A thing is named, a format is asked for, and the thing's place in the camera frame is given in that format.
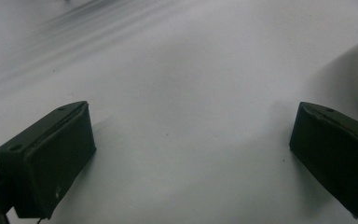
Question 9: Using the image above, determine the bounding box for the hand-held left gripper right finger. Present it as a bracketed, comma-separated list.
[288, 101, 358, 219]

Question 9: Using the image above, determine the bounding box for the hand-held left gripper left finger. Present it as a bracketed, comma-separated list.
[0, 101, 97, 220]

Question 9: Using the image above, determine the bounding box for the light blue table mat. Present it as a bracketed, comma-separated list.
[0, 0, 358, 224]

